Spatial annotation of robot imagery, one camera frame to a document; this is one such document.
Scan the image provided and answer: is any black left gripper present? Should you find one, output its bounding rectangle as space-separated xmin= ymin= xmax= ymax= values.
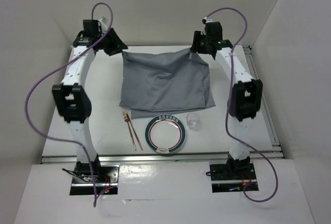
xmin=95 ymin=27 xmax=127 ymax=56

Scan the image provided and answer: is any grey cloth placemat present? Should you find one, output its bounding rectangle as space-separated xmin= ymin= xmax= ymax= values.
xmin=119 ymin=48 xmax=215 ymax=119

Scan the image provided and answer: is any copper fork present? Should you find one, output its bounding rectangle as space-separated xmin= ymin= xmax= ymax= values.
xmin=123 ymin=111 xmax=137 ymax=151

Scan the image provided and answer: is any clear plastic cup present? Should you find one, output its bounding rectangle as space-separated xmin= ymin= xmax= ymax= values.
xmin=186 ymin=113 xmax=201 ymax=131

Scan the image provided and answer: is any white plate green red rim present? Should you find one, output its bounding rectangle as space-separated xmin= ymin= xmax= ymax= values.
xmin=144 ymin=114 xmax=187 ymax=155

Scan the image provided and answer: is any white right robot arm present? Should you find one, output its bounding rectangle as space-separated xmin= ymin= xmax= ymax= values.
xmin=191 ymin=17 xmax=263 ymax=178

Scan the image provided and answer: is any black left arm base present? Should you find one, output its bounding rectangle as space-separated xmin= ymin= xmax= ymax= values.
xmin=62 ymin=162 xmax=119 ymax=196

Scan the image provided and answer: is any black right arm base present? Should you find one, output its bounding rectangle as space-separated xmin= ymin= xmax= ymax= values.
xmin=205 ymin=161 xmax=259 ymax=193

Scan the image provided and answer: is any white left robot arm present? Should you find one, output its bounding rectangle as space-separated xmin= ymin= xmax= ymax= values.
xmin=52 ymin=18 xmax=128 ymax=182

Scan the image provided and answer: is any aluminium right side rail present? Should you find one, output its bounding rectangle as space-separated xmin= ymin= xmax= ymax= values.
xmin=243 ymin=46 xmax=282 ymax=153

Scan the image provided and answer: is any aluminium rail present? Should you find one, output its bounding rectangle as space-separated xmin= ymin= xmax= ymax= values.
xmin=243 ymin=46 xmax=282 ymax=153
xmin=41 ymin=150 xmax=284 ymax=165

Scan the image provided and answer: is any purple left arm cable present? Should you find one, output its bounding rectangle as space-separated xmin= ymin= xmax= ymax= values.
xmin=25 ymin=3 xmax=114 ymax=207

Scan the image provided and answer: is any aluminium front rail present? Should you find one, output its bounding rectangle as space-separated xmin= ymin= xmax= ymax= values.
xmin=41 ymin=150 xmax=284 ymax=165

